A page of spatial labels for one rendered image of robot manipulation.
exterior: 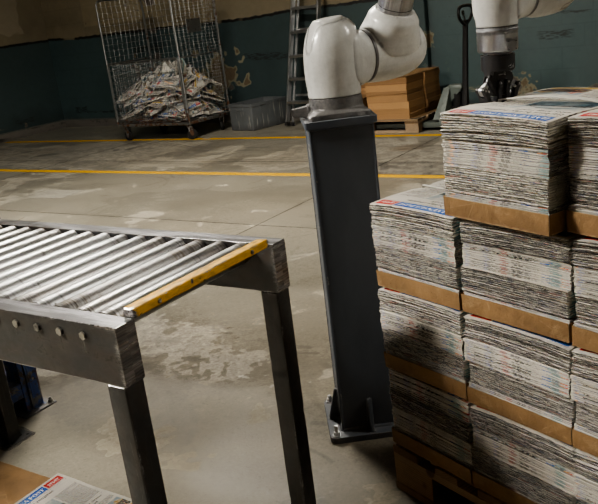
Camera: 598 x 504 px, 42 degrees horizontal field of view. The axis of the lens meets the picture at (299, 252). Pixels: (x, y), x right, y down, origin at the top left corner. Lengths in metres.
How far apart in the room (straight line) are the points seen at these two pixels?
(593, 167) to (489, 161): 0.22
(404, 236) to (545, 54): 6.78
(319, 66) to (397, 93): 5.81
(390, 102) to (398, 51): 5.75
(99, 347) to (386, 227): 0.80
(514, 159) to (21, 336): 1.04
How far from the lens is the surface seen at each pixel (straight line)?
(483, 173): 1.65
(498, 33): 1.80
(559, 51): 8.55
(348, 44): 2.24
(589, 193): 1.54
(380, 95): 8.12
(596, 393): 1.66
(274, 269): 1.81
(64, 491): 2.55
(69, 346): 1.56
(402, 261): 1.93
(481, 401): 1.89
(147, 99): 9.83
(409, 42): 2.35
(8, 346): 1.72
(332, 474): 2.38
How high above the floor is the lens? 1.30
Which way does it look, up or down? 17 degrees down
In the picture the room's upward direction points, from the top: 7 degrees counter-clockwise
